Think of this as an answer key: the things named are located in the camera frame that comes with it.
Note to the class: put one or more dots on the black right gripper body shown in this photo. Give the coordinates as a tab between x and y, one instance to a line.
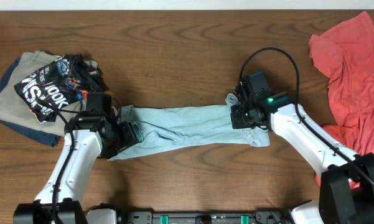
243	117

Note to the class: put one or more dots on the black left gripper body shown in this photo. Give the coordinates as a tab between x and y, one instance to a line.
121	136

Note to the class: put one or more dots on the light blue t-shirt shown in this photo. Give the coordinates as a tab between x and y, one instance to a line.
167	129

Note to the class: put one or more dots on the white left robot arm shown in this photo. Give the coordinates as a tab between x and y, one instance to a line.
96	132

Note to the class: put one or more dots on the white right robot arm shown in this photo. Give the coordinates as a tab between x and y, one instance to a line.
346	178

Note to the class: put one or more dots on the navy blue folded shirt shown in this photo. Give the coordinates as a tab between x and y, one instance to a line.
38	136

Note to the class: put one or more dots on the black printed folded jersey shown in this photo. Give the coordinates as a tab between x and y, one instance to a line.
64	81

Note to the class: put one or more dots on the beige folded shirt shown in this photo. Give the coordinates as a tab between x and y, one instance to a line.
13	109

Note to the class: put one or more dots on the red t-shirt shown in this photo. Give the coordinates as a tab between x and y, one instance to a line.
345	55

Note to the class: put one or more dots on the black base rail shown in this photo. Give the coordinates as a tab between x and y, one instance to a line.
189	217

